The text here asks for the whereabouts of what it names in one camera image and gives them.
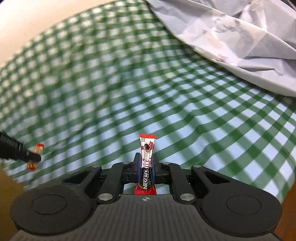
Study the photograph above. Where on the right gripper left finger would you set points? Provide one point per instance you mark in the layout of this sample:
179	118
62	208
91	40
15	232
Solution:
115	178

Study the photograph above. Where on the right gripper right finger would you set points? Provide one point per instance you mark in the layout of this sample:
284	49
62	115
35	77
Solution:
171	174

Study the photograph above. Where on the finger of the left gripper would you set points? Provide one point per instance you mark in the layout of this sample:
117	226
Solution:
10	148

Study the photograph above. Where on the red white Nescafe stick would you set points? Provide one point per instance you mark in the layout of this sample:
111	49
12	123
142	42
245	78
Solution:
145	168

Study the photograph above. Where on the small red yellow candy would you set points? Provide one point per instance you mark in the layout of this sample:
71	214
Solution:
35	156

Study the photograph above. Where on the brown cardboard box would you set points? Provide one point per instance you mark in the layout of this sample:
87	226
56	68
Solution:
9	190

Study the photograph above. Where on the green checkered cloth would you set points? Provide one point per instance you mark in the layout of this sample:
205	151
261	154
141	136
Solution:
90	85

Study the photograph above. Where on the white grey crumpled fabric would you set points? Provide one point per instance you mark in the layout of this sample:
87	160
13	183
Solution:
255	40

